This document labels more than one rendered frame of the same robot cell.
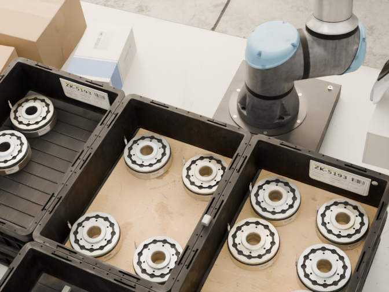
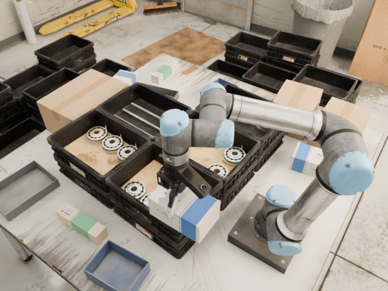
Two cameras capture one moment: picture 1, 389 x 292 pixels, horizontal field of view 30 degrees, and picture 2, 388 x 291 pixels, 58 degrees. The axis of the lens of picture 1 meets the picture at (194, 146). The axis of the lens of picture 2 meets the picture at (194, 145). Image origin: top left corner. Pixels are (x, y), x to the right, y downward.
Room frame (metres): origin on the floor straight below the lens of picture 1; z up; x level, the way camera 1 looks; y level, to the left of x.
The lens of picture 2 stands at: (0.89, -1.07, 2.03)
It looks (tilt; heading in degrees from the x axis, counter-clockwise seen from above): 44 degrees down; 96
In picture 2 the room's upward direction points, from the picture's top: straight up
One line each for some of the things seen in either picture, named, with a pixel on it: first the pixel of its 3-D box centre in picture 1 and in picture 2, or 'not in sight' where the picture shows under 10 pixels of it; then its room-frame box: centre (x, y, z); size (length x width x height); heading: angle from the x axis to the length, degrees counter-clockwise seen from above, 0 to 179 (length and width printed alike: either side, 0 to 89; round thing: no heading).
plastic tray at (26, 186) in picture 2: not in sight; (22, 189); (-0.03, -0.10, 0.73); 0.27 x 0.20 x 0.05; 57
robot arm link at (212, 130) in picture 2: not in sight; (212, 129); (0.86, -0.36, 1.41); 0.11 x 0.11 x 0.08; 3
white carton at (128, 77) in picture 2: not in sight; (121, 85); (0.22, 0.77, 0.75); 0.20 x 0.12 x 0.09; 76
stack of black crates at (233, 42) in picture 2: not in sight; (249, 59); (1.08, 1.94, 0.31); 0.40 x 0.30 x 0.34; 152
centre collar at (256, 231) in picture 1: (253, 239); not in sight; (0.70, -0.09, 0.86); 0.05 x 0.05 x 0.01
